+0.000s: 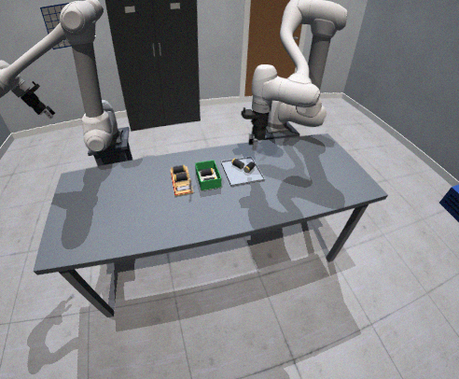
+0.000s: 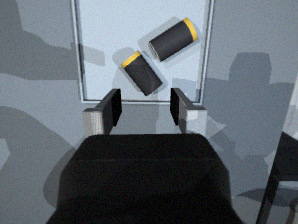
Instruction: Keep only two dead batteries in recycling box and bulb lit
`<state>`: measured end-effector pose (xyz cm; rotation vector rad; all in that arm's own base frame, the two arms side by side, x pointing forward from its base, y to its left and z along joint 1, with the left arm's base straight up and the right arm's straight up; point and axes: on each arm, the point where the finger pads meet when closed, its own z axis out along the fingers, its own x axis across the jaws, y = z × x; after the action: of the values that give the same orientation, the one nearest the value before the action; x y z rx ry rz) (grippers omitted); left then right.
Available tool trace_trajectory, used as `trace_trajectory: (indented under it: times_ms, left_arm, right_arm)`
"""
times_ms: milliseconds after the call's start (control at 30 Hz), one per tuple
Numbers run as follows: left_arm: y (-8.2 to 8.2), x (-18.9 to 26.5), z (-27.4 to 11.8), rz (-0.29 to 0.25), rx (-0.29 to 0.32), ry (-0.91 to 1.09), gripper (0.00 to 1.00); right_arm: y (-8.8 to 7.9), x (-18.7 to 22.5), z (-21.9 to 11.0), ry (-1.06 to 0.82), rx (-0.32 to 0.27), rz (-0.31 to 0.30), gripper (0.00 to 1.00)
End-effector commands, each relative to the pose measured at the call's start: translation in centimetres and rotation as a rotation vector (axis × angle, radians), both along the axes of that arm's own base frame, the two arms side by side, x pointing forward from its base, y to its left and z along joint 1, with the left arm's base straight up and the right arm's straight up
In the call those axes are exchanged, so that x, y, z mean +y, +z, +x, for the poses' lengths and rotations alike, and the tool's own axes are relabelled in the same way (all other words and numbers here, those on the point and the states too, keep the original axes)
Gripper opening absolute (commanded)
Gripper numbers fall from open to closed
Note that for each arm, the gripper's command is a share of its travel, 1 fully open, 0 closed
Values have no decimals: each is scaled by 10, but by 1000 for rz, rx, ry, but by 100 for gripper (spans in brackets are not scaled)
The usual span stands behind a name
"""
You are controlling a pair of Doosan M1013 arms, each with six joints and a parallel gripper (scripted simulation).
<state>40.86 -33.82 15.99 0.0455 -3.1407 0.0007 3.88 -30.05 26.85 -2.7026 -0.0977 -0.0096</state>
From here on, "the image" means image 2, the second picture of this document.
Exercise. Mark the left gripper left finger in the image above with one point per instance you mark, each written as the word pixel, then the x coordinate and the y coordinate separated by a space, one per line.
pixel 101 119

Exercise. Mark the black battery with yellow end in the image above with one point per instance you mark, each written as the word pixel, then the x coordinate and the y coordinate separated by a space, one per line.
pixel 174 39
pixel 141 73

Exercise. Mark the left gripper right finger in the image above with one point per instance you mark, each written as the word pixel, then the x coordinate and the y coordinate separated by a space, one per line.
pixel 189 118

